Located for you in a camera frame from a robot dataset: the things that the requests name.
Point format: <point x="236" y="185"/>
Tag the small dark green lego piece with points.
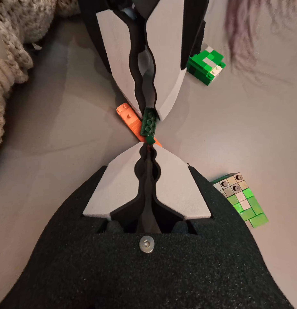
<point x="150" y="139"/>

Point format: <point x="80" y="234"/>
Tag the small green white lego block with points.
<point x="206" y="65"/>

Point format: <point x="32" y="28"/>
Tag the orange lego brick separator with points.
<point x="128" y="118"/>

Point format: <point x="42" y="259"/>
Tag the large green mosaic lego block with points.
<point x="245" y="202"/>

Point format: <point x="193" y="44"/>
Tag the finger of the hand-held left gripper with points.
<point x="167" y="53"/>
<point x="114" y="48"/>

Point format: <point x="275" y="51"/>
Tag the cream knit cardigan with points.
<point x="8" y="72"/>

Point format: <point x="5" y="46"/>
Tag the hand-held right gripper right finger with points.
<point x="179" y="190"/>

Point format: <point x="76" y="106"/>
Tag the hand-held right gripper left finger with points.
<point x="114" y="190"/>

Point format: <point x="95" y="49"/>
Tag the dark green lego plate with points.
<point x="148" y="123"/>

